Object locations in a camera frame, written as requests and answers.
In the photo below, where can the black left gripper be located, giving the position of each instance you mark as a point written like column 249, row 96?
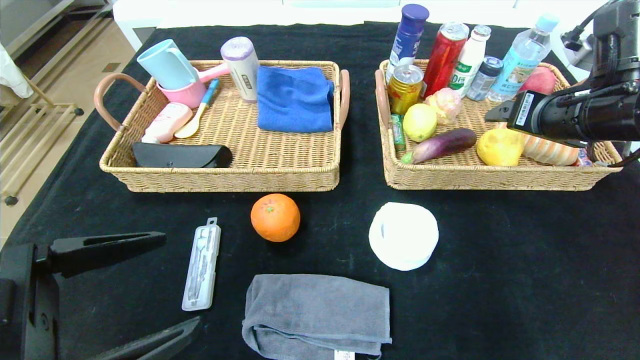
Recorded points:
column 25, row 310

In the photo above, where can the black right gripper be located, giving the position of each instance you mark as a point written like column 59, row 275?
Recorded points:
column 523, row 113

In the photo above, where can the yellow pear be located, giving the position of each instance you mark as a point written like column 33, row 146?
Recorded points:
column 500, row 147

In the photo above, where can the long ridged bread loaf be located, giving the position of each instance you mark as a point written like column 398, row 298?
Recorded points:
column 550, row 152

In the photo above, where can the clear plastic compass case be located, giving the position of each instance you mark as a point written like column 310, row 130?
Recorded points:
column 201, row 270

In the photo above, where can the grey towel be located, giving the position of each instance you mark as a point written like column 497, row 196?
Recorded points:
column 315, row 310

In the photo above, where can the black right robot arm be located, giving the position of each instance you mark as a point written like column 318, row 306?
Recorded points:
column 600, row 115

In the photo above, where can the rectangular wicker basket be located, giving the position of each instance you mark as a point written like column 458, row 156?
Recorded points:
column 300, row 160
column 500, row 179

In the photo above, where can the small grey capped jar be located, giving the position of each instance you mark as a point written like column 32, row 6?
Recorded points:
column 482, row 80

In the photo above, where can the pink peach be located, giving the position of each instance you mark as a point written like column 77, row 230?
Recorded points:
column 537, row 80

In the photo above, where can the clear water bottle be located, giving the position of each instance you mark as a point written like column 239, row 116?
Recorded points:
column 520, row 60

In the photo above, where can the pale pink garlic bulb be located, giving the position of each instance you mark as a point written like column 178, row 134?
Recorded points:
column 446, row 104

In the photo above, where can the white bottle green label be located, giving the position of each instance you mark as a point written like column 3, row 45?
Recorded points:
column 470, row 57

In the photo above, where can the purple eggplant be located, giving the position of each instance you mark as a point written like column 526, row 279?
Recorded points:
column 442, row 144

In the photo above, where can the tall red drink can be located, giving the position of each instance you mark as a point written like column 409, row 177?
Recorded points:
column 442, row 57

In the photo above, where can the yellow lemon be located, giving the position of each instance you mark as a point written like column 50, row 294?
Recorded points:
column 420, row 123

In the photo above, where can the orange candy roll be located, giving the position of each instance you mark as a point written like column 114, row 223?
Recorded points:
column 584, row 161

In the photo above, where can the gold drink can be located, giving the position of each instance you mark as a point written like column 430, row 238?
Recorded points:
column 404, row 92

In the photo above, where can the green candy pack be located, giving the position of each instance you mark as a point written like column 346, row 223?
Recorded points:
column 397, row 132

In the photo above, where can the dark blue bottle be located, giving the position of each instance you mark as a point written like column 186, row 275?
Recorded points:
column 407, row 37

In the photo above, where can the black glasses case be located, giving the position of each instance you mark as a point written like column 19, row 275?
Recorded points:
column 180, row 156

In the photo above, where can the beige metal rolling rack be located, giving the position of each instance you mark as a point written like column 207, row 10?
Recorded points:
column 11, row 201

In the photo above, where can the white paper roll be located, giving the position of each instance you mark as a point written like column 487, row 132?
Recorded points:
column 402, row 237

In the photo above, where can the orange fruit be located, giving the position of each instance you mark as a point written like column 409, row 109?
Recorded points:
column 275, row 218

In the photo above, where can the pink lotion bottle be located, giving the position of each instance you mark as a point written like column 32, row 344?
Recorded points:
column 169, row 121

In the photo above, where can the blue folded towel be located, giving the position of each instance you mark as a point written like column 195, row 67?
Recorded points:
column 295, row 100

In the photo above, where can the pink plastic cup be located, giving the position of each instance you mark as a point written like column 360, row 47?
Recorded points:
column 189, row 94

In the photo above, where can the black table cloth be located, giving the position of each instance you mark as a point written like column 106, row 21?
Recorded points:
column 450, row 320

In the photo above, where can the light blue plastic mug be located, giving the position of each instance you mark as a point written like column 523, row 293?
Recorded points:
column 166, row 65

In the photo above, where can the white hanging cloth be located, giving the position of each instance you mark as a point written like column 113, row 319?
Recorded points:
column 11, row 75

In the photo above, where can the white bottle lavender cap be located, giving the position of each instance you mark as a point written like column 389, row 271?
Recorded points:
column 241, row 67

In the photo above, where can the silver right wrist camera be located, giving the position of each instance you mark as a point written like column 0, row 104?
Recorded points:
column 580, row 50

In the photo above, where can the grey metal frame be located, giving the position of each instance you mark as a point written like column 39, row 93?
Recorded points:
column 45, row 24

